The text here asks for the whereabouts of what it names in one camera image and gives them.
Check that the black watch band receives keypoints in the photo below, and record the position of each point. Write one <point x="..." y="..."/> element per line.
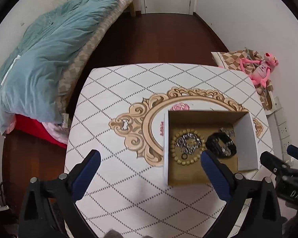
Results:
<point x="221" y="145"/>

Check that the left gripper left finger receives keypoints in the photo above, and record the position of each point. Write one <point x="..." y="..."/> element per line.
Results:
<point x="37" y="218"/>

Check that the pink panther plush toy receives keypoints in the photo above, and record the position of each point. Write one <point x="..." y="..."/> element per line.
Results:
<point x="262" y="73"/>

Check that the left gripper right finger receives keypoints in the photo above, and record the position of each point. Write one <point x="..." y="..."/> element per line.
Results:
<point x="263" y="218"/>

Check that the light blue duvet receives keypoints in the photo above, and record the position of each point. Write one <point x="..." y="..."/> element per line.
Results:
<point x="30" y="77"/>

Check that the open cardboard box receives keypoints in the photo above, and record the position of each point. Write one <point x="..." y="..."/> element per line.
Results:
<point x="230" y="136"/>

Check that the white diamond pattern tablecloth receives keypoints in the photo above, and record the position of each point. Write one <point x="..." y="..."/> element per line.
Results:
<point x="120" y="113"/>

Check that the white power strip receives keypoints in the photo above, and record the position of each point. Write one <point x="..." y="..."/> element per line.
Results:
<point x="280" y="133"/>

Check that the red cloth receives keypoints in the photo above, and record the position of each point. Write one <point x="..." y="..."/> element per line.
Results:
<point x="33" y="128"/>

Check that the checkered brown cushion box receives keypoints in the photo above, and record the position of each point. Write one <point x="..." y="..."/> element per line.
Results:
<point x="231" y="61"/>

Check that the checkered beige mattress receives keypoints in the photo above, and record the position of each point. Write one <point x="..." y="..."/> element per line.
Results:
<point x="70" y="76"/>

